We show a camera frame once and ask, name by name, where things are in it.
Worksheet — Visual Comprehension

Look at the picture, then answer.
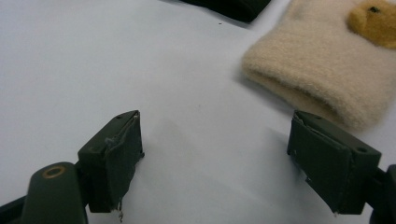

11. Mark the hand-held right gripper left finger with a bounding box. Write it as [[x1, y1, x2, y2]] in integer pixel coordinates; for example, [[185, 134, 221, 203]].
[[78, 109, 145, 214]]

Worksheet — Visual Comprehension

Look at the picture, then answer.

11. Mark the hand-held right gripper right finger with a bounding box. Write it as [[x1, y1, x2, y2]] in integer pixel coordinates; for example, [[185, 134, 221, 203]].
[[287, 109, 382, 216]]

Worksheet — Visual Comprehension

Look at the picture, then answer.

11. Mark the beige knit glove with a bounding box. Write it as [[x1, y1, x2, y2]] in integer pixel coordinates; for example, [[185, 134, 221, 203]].
[[241, 0, 396, 132]]

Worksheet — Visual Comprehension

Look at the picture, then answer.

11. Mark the black glove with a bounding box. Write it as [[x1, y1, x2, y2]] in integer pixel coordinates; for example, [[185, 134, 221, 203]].
[[180, 0, 272, 23]]

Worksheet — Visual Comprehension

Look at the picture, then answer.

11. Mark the light blue table mat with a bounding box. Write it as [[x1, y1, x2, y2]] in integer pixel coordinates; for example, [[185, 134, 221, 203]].
[[0, 0, 396, 224]]

